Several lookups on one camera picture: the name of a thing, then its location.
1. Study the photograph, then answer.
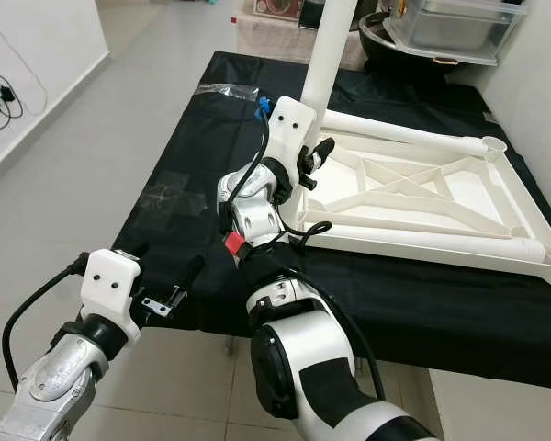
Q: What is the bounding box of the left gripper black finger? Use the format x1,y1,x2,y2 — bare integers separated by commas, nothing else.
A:
170,255,208,300

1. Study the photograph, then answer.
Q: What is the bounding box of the clear tape strip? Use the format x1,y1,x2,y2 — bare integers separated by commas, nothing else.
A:
197,83,258,100

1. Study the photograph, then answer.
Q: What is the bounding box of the red printed box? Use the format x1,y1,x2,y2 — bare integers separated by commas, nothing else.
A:
253,0,304,21

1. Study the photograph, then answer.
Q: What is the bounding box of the white plastic children table top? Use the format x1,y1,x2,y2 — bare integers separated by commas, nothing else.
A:
289,110,551,290

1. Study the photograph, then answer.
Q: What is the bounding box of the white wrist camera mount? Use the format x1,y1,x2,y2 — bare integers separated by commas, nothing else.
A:
78,248,146,336
257,95,320,171

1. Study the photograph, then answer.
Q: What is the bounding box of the clear plastic storage box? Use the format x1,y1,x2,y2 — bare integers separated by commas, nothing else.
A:
381,0,529,65

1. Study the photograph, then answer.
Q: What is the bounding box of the clear tape cross patch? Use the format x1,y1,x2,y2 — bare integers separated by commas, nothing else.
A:
140,173,194,217

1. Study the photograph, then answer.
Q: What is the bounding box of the black plastic bag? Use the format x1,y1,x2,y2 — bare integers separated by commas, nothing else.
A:
298,0,359,30

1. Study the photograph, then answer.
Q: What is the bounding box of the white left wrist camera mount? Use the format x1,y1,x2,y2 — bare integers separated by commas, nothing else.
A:
78,248,146,336

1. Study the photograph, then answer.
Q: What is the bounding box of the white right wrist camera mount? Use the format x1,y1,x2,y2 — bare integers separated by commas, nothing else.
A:
257,95,320,171

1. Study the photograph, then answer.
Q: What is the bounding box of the black table cloth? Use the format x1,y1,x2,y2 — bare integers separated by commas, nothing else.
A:
106,51,551,391

